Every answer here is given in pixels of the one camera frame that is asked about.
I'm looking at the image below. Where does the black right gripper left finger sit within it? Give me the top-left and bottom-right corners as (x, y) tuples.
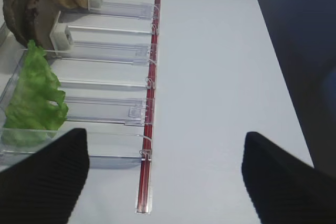
(1, 128), (90, 223)

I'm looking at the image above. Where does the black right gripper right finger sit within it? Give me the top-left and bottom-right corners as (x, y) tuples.
(241, 132), (335, 223)

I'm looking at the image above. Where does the lettuce leaf in rack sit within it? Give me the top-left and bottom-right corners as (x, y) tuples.
(1, 40), (69, 147)

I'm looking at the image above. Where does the right brown meat patty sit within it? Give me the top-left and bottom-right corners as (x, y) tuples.
(24, 0), (60, 51)

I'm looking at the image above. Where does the brown meat patty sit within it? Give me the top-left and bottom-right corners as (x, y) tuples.
(24, 0), (60, 51)
(3, 0), (34, 48)

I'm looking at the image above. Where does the left brown meat patty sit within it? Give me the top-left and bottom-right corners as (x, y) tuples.
(3, 0), (34, 48)

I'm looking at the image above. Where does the clear right ingredient rack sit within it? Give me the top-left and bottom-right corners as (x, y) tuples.
(1, 0), (161, 218)

